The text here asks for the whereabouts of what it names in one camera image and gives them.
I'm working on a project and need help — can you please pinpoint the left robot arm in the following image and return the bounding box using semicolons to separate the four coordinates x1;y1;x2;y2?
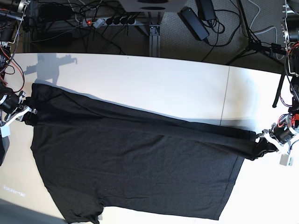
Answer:
251;0;299;160

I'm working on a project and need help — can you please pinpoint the black power brick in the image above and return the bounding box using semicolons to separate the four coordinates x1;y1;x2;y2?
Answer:
178;7;209;41

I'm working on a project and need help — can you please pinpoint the dark grey T-shirt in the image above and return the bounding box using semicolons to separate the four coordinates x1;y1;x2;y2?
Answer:
26;83;276;224

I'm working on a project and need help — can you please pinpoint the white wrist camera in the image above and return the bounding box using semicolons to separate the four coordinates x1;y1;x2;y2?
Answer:
279;154;293;166
0;126;10;138

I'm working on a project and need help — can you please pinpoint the aluminium frame post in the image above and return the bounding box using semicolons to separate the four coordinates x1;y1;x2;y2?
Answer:
137;11;164;57

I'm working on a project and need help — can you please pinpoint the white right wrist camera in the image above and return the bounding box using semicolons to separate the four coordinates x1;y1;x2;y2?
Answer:
0;126;10;138

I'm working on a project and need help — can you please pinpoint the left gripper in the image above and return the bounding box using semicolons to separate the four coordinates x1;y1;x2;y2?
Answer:
253;123;299;159

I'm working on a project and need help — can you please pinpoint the black power strip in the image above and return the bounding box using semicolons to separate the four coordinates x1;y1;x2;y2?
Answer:
78;16;137;28

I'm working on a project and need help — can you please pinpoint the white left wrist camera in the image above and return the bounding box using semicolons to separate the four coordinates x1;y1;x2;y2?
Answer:
279;154;293;166

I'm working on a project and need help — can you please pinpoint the grey camera mount plate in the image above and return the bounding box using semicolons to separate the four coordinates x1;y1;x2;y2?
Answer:
119;0;187;12

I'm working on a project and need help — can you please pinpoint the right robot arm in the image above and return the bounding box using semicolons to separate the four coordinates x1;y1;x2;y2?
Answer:
0;0;36;129

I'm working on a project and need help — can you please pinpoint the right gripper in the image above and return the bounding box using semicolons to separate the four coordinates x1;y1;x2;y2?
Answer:
2;91;38;127

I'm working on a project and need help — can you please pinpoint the dark object at left edge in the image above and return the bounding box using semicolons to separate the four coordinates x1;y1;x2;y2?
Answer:
0;136;10;166

